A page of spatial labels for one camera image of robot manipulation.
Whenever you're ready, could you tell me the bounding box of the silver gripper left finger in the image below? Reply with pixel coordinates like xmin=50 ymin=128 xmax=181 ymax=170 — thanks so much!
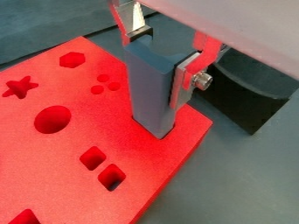
xmin=106 ymin=0 xmax=152 ymax=46

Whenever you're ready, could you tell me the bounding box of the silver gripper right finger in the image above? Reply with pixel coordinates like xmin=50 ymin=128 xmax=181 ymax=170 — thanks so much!
xmin=169 ymin=31 xmax=221 ymax=110

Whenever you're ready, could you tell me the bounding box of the blue arch object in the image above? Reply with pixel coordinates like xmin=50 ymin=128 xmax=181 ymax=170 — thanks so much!
xmin=124 ymin=35 xmax=196 ymax=139

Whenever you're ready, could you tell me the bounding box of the black curved fixture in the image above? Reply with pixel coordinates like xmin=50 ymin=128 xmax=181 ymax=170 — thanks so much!
xmin=197 ymin=48 xmax=299 ymax=135

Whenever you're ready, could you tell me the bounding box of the red foam shape-sorting block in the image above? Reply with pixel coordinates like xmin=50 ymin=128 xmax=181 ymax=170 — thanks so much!
xmin=0 ymin=38 xmax=210 ymax=224

